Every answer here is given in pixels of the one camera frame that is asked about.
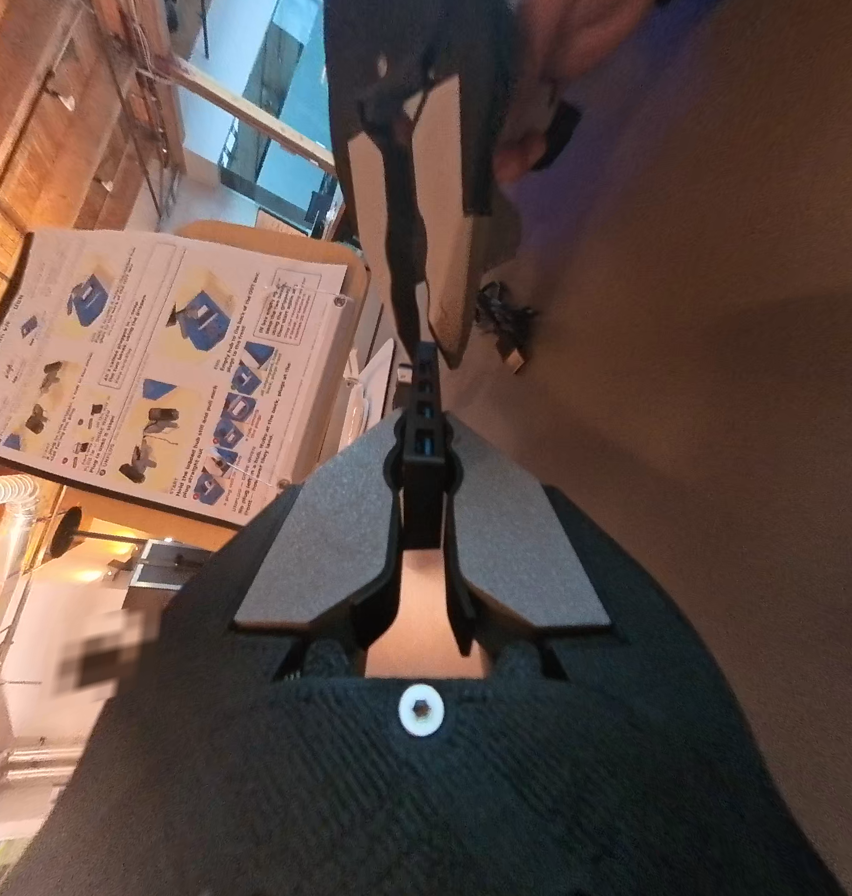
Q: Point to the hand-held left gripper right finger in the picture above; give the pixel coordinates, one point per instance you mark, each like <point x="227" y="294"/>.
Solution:
<point x="524" y="553"/>

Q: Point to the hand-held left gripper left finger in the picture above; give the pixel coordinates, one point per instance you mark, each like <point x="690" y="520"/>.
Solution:
<point x="314" y="546"/>

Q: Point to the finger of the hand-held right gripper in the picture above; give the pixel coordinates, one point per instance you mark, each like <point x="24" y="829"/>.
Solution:
<point x="373" y="203"/>
<point x="447" y="210"/>

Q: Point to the black usb hub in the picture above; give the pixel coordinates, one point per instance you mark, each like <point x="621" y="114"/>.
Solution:
<point x="422" y="504"/>

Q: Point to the person's right hand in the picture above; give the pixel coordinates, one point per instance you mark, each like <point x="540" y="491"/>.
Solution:
<point x="573" y="35"/>

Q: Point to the instruction sheet on wooden stand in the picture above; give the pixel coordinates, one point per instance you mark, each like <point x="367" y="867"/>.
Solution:
<point x="272" y="238"/>

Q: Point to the black floor lamp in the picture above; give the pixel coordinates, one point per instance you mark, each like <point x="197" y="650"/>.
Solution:
<point x="67" y="528"/>

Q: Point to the printed instruction sheet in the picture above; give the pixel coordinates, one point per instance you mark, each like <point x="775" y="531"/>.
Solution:
<point x="153" y="350"/>

